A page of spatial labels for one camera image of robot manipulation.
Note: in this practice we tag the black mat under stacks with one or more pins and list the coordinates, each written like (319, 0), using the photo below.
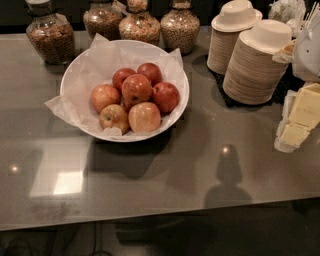
(287, 82)

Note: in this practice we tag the glass cereal jar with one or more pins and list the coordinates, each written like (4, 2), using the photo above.
(50, 33)
(102, 18)
(139, 24)
(180, 27)

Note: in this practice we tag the white bowl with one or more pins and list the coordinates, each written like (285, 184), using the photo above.
(75, 76)

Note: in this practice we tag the back stack paper bowls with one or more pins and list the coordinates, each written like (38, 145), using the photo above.
(235, 16)

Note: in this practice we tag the front stack paper bowls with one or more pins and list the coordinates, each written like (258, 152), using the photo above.
(252, 75)

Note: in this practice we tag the clear plastic cutlery bundle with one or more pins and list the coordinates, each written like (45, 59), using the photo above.
(297, 14)

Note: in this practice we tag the top centre red apple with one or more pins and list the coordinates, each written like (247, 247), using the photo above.
(136, 88)

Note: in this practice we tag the stack paper bowls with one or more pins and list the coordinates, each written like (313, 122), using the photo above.
(252, 75)
(235, 16)

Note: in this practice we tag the back right red apple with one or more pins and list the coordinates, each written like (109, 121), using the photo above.
(151, 71)

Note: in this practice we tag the front right pale apple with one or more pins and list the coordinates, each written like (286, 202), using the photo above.
(144, 117)

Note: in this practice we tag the back left red apple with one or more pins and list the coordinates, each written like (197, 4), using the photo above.
(119, 77)

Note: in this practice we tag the left pale red apple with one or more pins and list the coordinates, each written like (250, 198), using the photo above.
(103, 96)

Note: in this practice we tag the left glass cereal jar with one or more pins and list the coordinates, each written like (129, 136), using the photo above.
(50, 33)

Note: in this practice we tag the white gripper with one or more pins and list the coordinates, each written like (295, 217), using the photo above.
(309, 55)

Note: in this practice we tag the white paper liner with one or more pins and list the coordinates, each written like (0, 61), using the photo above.
(96, 63)

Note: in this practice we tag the front left yellowish apple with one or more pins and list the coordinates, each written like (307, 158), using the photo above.
(114, 116)

